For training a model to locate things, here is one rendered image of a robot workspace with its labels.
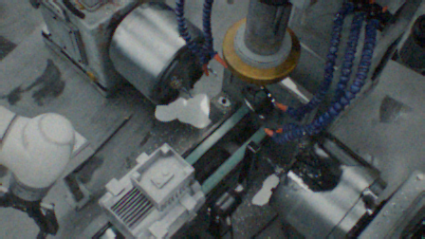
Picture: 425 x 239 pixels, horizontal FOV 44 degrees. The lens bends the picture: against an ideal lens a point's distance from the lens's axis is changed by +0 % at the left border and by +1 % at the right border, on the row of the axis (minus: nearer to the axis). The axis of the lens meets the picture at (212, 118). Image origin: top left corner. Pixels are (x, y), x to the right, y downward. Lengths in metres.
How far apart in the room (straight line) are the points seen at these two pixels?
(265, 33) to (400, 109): 0.86
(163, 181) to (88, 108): 0.57
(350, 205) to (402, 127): 0.63
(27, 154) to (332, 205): 0.68
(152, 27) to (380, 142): 0.83
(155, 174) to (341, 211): 0.45
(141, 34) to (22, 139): 0.53
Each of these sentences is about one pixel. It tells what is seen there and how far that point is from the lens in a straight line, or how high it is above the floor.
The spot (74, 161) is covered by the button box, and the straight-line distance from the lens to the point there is 1.40.
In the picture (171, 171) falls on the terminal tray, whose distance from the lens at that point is 1.28.
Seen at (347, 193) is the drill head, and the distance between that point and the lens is 1.27.
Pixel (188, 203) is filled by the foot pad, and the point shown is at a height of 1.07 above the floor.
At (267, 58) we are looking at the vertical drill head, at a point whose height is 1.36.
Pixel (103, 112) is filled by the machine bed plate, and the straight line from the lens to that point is 1.74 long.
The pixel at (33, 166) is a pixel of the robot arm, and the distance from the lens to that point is 1.08.
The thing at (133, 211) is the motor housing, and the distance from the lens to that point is 1.27.
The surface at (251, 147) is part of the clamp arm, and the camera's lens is 1.18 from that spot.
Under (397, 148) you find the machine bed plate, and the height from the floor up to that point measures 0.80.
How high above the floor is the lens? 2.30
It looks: 61 degrees down
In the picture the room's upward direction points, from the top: 5 degrees clockwise
